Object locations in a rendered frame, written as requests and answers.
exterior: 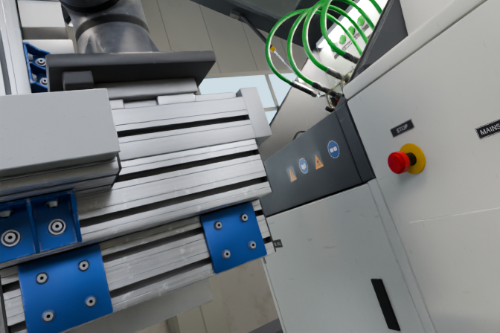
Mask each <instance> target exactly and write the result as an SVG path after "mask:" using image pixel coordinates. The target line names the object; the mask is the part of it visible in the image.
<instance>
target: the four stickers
mask: <svg viewBox="0 0 500 333"><path fill-rule="evenodd" d="M326 146H327V150H328V152H329V155H330V159H331V160H333V159H336V158H338V157H341V156H342V154H341V152H340V149H339V145H338V144H337V141H336V139H333V140H331V141H329V142H327V143H326ZM310 156H311V158H312V162H313V164H314V167H315V171H316V170H318V169H321V168H323V167H324V163H323V160H322V158H321V154H320V152H319V150H318V151H317V152H315V153H313V154H311V155H310ZM298 165H299V167H300V170H301V173H302V175H304V174H306V173H308V172H310V169H309V167H308V165H307V161H306V158H305V156H304V157H302V158H301V159H299V160H298ZM286 171H287V174H288V176H289V179H290V182H291V183H293V182H294V181H296V180H298V179H297V176H296V174H295V170H294V169H293V166H291V167H290V168H288V169H287V170H286Z"/></svg>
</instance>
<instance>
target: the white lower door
mask: <svg viewBox="0 0 500 333"><path fill-rule="evenodd" d="M266 220H267V222H268V225H269V229H270V232H271V235H272V239H273V242H274V244H275V248H276V252H275V253H273V254H271V255H268V256H265V257H263V262H264V264H266V267H267V270H268V272H269V277H270V280H271V282H272V287H273V289H274V292H275V296H276V299H277V301H278V306H279V309H280V312H281V316H282V318H283V323H284V325H285V329H286V333H426V332H425V329H424V328H423V324H422V322H421V319H420V316H419V314H418V312H417V309H416V306H415V304H414V301H413V299H412V296H411V293H410V290H409V289H408V285H407V283H406V280H405V277H404V275H403V272H402V270H401V267H400V264H399V262H398V260H397V256H396V254H395V252H394V249H393V246H392V244H391V241H390V239H389V236H388V233H387V231H386V229H385V225H384V223H383V221H382V217H381V215H380V213H379V210H378V207H377V205H376V202H375V200H374V197H373V194H372V192H371V188H370V187H369V184H368V183H367V184H363V185H361V186H358V187H354V188H352V189H350V190H346V191H344V192H341V193H337V194H335V195H331V196H329V197H326V198H323V199H320V200H317V201H314V202H311V203H309V204H305V205H303V206H300V207H296V208H294V209H291V210H287V211H286V212H283V213H279V214H277V215H274V216H270V217H268V218H266Z"/></svg>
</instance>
